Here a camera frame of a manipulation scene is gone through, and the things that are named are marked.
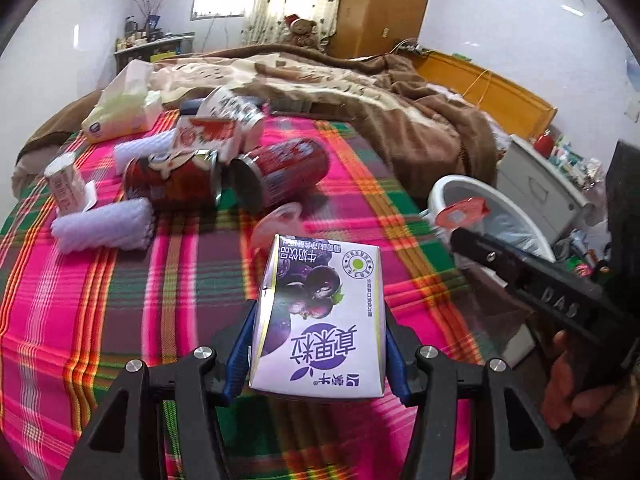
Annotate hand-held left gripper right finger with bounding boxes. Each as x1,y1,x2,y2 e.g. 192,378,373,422
382,307,576,480

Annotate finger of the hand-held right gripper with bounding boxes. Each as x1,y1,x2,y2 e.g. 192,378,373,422
451,226,538,301

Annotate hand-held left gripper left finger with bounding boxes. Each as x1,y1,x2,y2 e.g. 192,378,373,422
60,300,258,480

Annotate small red packet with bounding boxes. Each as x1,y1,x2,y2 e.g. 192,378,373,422
434,199,488,229

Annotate white plastic bin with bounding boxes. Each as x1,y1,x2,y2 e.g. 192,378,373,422
427,175,556,267

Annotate purple milk carton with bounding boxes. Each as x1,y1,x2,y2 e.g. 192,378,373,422
248,233,388,401

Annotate red drink can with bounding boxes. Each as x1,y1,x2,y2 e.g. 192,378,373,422
230,138,329,213
123,150,223,211

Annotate white foam net sleeve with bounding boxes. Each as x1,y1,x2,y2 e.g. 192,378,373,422
113,130,178,175
51,198,154,252

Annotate patterned paper cup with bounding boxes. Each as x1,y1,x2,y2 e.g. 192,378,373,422
196,86,267,136

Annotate person's right hand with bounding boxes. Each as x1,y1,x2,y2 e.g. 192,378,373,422
540,331,627,438

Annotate grey bin liner bag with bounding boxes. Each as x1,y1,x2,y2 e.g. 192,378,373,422
467,200,546,263

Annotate colourful bags pile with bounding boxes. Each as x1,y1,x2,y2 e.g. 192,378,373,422
555,230,612,281

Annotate grey nightstand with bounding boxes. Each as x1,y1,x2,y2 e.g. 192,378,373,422
497,134,596,261

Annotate toiletries clutter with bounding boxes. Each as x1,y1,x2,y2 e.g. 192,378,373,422
550,132,608,191

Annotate red jar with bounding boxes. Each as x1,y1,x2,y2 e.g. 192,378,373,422
532,132,556,158

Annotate pink plaid bed sheet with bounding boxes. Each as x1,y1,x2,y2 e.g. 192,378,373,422
0,110,488,480

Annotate brown patterned blanket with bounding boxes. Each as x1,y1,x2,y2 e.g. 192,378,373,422
12,42,501,201

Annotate wooden headboard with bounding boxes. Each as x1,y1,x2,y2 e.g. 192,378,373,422
412,50,558,141

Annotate red and white carton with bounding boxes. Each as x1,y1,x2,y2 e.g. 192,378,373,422
174,115,243,163

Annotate small white printed cup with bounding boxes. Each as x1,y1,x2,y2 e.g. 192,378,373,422
44,155,97,212

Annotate black smartphone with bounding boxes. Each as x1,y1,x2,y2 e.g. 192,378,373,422
269,96,315,115

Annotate soft tissue pack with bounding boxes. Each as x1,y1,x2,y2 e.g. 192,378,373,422
81,60,162,143

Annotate wooden wardrobe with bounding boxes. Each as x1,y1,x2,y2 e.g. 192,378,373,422
330,0,438,58

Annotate brown teddy bear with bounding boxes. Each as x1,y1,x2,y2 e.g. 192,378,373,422
280,14,321,51

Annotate cluttered wall shelf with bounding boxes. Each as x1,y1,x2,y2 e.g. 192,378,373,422
114,15,196,73

